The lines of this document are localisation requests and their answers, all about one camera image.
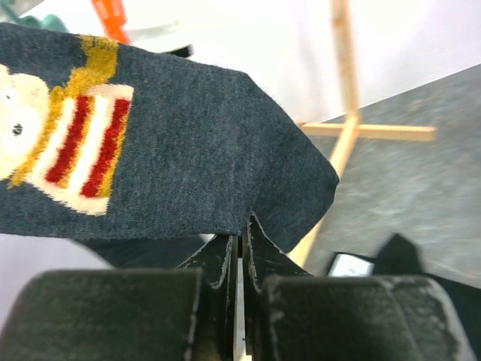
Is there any black folded garment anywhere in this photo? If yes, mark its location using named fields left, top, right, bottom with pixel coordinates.
left=328, top=232, right=481, bottom=361

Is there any wooden drying rack frame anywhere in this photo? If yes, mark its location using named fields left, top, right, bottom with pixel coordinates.
left=287, top=0, right=437, bottom=268

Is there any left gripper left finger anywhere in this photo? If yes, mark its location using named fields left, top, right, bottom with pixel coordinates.
left=179, top=235, right=238, bottom=360

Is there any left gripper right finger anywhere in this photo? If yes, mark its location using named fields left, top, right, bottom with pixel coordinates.
left=242, top=214, right=310, bottom=360

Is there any dark navy sock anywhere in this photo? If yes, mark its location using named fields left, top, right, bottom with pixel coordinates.
left=1, top=23, right=339, bottom=252

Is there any white round clip hanger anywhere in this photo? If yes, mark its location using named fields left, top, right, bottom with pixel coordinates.
left=1, top=1, right=194, bottom=58

